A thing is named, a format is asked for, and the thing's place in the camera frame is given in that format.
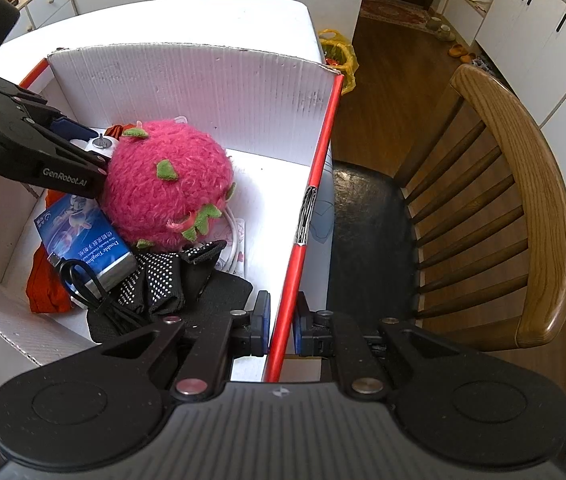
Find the white cardboard box red outside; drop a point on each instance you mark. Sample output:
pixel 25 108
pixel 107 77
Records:
pixel 188 90

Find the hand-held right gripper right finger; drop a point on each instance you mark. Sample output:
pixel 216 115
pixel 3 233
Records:
pixel 299 335

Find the grey slippers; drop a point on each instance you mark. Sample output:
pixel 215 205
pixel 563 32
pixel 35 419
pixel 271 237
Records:
pixel 440 27

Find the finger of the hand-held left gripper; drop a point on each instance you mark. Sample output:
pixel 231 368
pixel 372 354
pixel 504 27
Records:
pixel 73 129
pixel 73 172

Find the pink fuzzy dragon fruit hat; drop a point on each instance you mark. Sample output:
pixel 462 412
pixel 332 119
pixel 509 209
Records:
pixel 163 195

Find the patterned door rug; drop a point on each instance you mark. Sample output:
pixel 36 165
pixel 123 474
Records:
pixel 395 10

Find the yellow plastic bag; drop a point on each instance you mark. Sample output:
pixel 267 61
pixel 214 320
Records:
pixel 338 57

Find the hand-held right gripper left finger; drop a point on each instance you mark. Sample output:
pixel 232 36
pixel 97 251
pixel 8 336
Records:
pixel 263 322

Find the wooden chair with black seat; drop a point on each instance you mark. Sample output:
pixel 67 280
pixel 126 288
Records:
pixel 528 170

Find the orange slippers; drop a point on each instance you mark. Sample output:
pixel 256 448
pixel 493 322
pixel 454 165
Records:
pixel 460 50

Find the blue printed packet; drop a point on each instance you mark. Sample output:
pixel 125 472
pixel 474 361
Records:
pixel 78 232

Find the small white drawer cabinet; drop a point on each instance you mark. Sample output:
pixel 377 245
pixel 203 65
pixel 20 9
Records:
pixel 53 2

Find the black dotted glove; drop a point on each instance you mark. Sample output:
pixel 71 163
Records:
pixel 223 292
pixel 163 280

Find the white lower cabinet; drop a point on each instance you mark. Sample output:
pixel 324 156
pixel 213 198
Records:
pixel 528 35

